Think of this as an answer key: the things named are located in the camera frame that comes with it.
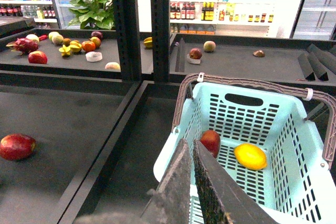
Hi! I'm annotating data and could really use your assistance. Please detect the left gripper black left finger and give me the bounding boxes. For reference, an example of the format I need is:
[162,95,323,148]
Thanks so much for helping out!
[143,139,191,223]

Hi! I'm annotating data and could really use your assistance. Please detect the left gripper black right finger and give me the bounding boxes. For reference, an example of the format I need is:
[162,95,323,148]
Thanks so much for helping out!
[193,140,276,223]

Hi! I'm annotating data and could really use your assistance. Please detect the yellow lemon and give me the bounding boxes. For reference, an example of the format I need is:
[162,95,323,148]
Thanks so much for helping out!
[234,143,267,170]

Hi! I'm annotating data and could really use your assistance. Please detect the red mango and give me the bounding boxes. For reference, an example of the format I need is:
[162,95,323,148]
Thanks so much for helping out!
[200,130,220,158]
[1,133,36,161]

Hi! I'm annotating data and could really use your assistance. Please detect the light blue plastic basket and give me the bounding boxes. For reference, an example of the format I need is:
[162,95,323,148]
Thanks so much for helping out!
[153,82,335,223]

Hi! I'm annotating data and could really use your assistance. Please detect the brown basket handle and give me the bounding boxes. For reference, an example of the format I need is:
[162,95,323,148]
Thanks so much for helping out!
[171,72,335,168]

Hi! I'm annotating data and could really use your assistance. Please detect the red mango on tray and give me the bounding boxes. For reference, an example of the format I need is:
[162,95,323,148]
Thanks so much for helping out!
[1,133,36,161]

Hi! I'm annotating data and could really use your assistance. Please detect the dark red pomegranate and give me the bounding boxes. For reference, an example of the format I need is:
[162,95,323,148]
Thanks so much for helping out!
[189,48,203,59]

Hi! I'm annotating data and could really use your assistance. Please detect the green red peach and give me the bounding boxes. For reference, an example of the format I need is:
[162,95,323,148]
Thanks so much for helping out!
[203,41,216,52]

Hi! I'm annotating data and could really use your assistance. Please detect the orange persimmon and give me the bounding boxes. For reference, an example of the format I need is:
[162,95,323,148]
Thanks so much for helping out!
[81,40,96,52]

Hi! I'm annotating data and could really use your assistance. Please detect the yellow star fruit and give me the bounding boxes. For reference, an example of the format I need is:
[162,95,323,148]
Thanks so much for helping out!
[58,45,71,57]

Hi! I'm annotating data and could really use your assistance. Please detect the red apple left tray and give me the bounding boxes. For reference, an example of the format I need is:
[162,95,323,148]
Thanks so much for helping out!
[28,51,48,65]

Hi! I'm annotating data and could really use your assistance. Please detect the glass door fridge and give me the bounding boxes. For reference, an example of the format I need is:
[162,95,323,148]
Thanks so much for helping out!
[290,0,335,40]

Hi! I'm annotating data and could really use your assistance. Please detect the green potted plant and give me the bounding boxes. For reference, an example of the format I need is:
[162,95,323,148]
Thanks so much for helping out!
[69,0,114,30]

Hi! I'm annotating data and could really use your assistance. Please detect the pink dragon fruit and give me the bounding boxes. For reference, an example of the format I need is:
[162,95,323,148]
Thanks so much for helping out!
[6,38,39,55]

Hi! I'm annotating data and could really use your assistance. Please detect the white foam ring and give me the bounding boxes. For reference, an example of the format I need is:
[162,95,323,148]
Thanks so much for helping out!
[85,51,103,63]

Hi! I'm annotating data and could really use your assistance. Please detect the black shelf post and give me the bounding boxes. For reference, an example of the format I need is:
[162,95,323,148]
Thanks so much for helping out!
[112,0,142,81]

